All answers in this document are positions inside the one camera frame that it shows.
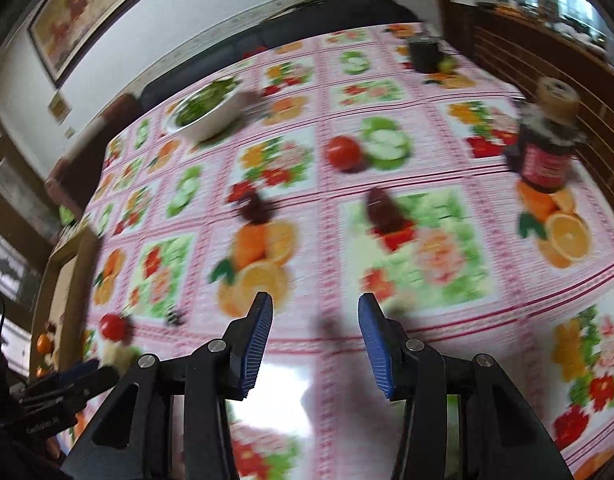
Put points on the orange tangerine with leaf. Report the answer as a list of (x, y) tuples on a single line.
[(41, 371)]

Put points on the white bowl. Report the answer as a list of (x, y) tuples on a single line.
[(214, 120)]

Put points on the dark red plum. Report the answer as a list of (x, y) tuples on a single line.
[(253, 208)]

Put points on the dark red jar brown lid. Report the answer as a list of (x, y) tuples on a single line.
[(544, 160)]

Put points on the green lettuce leaves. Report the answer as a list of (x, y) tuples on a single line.
[(202, 100)]

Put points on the wooden glass panel door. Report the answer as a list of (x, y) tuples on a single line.
[(12, 260)]

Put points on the small dark stem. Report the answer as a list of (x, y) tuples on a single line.
[(174, 317)]

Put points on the black leather sofa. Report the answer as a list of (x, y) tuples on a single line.
[(337, 15)]

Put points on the dark cup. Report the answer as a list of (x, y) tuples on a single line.
[(424, 55)]

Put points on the wooden brick pattern sideboard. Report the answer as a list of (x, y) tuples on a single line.
[(512, 50)]

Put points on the pale yellow banana chunk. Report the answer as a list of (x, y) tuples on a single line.
[(118, 355)]

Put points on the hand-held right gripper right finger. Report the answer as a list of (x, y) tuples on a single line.
[(377, 345)]

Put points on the shallow cardboard box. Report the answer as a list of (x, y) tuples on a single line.
[(82, 280)]

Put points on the green cushion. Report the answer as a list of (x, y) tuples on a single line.
[(64, 215)]

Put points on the brown striped armchair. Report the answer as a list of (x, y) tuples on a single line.
[(87, 160)]

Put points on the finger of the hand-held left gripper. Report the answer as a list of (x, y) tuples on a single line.
[(79, 371), (99, 381)]

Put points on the red tomato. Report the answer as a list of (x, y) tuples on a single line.
[(343, 153), (112, 326)]

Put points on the framed wall painting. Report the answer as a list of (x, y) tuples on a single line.
[(77, 15)]

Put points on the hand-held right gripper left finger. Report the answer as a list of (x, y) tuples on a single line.
[(257, 345)]

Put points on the red object on sofa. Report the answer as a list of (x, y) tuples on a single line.
[(254, 51)]

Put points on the wall outlet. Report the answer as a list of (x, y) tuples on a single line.
[(70, 133)]

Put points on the small yellow wall picture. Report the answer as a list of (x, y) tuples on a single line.
[(58, 108)]

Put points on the green grape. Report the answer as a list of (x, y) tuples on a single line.
[(446, 64)]

